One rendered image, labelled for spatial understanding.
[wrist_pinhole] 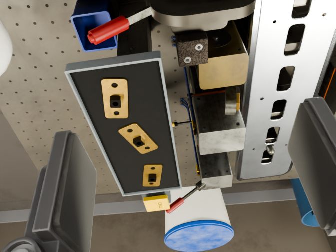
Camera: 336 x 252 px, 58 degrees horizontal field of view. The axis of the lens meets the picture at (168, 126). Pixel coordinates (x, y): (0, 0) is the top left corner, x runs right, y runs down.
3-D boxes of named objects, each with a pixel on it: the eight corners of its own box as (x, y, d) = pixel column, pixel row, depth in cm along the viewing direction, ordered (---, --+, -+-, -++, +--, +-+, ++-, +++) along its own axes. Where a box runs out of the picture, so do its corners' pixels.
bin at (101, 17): (120, 30, 90) (119, 48, 84) (87, 35, 90) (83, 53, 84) (110, -6, 82) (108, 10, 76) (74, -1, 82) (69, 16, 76)
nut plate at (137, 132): (159, 147, 58) (159, 152, 57) (142, 153, 59) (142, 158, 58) (135, 121, 52) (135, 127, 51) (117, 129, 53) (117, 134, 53)
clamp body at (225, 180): (211, 103, 116) (232, 187, 92) (180, 107, 117) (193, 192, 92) (211, 89, 111) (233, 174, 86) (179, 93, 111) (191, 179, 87)
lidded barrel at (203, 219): (161, 185, 293) (166, 255, 250) (157, 152, 253) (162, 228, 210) (216, 180, 294) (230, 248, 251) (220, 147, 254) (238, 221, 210)
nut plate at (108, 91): (128, 117, 51) (128, 122, 50) (105, 117, 51) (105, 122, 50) (127, 78, 45) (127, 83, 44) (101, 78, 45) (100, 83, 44)
